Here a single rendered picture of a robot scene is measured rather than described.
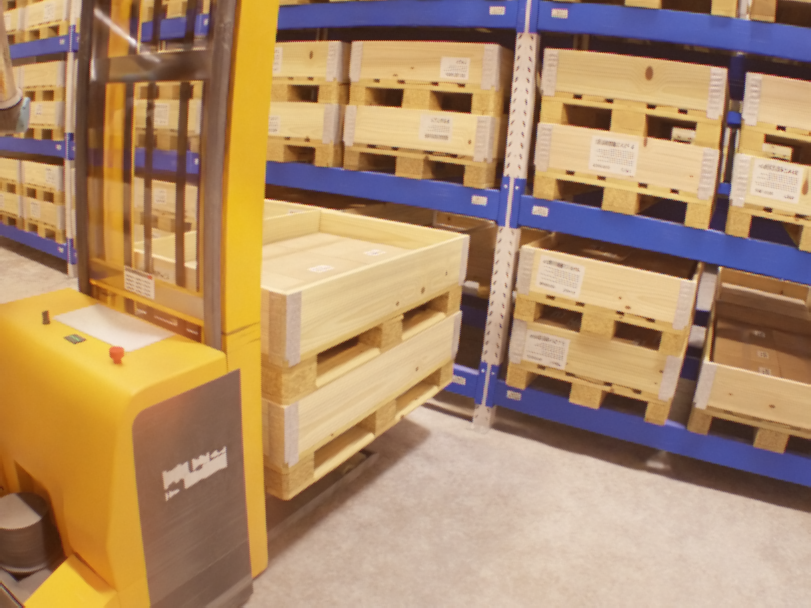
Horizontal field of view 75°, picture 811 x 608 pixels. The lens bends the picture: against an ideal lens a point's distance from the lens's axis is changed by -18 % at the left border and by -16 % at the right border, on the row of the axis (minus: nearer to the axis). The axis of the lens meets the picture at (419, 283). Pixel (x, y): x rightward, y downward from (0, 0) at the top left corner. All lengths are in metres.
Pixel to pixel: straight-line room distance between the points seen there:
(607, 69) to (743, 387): 1.49
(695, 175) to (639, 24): 0.68
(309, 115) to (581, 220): 1.55
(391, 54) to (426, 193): 0.72
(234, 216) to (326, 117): 1.82
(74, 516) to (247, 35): 1.24
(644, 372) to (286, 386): 1.63
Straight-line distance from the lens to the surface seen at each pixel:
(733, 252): 2.68
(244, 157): 1.55
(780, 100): 2.67
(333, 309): 1.87
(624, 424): 2.95
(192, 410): 1.53
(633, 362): 2.80
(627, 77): 2.71
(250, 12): 1.55
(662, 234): 2.69
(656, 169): 2.66
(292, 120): 3.45
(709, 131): 2.65
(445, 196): 2.96
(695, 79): 2.67
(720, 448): 2.95
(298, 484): 2.00
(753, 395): 2.83
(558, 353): 2.87
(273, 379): 1.79
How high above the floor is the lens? 1.49
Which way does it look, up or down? 15 degrees down
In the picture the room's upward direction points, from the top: 5 degrees clockwise
